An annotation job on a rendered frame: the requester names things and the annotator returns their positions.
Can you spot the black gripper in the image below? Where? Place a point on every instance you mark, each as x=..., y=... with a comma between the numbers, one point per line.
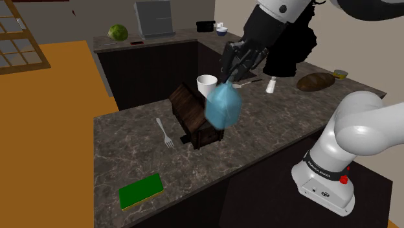
x=263, y=27

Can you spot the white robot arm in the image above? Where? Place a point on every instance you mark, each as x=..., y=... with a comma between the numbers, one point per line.
x=356, y=126

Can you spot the blue and white bowl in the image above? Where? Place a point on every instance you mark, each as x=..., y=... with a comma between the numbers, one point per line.
x=222, y=31

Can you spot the white salt shaker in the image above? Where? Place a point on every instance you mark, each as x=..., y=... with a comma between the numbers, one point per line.
x=270, y=86

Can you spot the white cup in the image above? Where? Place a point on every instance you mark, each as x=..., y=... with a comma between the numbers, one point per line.
x=206, y=84

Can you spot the small white mug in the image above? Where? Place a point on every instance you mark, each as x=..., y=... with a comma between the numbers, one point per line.
x=219, y=25

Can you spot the black toaster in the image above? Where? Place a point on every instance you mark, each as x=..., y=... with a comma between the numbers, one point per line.
x=205, y=27

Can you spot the black bushy object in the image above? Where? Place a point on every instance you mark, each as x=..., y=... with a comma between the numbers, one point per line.
x=290, y=50

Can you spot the dark wooden house-shaped box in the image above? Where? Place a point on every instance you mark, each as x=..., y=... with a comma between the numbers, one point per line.
x=189, y=109

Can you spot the brown bread loaf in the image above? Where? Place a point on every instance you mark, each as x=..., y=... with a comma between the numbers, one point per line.
x=315, y=82

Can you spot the grey box appliance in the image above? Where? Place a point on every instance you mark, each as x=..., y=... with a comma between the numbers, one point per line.
x=154, y=19

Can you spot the silver fork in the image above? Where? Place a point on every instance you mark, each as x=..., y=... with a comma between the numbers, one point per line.
x=164, y=131

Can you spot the red and black phone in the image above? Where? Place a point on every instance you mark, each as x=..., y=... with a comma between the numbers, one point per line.
x=137, y=43

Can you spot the green cabbage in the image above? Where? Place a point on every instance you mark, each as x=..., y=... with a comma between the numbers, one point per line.
x=118, y=32

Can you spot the grey knife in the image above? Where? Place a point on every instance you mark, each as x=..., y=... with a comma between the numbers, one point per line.
x=107, y=44

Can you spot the green sponge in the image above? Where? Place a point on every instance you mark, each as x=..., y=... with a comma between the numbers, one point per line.
x=140, y=190

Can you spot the wooden lattice window frame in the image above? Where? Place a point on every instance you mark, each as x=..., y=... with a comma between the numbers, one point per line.
x=22, y=64

